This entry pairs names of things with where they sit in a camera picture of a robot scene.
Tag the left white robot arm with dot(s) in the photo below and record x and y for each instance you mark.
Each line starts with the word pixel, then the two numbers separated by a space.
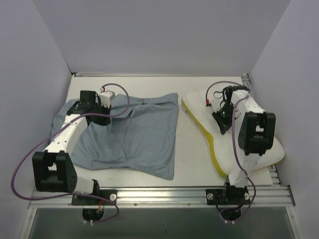
pixel 53 168

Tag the aluminium front rail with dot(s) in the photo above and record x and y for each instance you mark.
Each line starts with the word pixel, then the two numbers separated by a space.
pixel 172 197

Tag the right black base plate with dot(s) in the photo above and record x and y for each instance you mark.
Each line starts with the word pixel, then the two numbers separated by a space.
pixel 232 196

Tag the white pillow yellow trim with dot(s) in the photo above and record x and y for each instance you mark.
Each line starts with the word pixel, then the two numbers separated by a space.
pixel 220 146

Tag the grey-blue pillowcase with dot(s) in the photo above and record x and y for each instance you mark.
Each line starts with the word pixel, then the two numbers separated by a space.
pixel 142 137

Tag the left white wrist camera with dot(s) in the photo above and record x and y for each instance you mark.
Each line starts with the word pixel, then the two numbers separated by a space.
pixel 106 97

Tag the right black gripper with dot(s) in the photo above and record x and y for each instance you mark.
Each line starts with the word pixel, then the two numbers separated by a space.
pixel 222 122

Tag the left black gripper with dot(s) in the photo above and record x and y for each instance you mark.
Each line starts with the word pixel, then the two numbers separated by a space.
pixel 101 117

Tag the aluminium rail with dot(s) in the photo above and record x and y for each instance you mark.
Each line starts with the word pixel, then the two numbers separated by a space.
pixel 273 171
pixel 172 197

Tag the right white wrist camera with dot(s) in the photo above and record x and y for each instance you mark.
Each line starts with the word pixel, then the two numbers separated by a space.
pixel 213 105

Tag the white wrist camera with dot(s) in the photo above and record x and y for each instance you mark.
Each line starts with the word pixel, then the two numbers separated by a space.
pixel 213 105
pixel 106 97

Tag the aluminium right side rail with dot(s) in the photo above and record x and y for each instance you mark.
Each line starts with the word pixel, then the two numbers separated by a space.
pixel 273 171

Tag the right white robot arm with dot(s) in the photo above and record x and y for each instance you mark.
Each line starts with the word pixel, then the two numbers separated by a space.
pixel 252 133

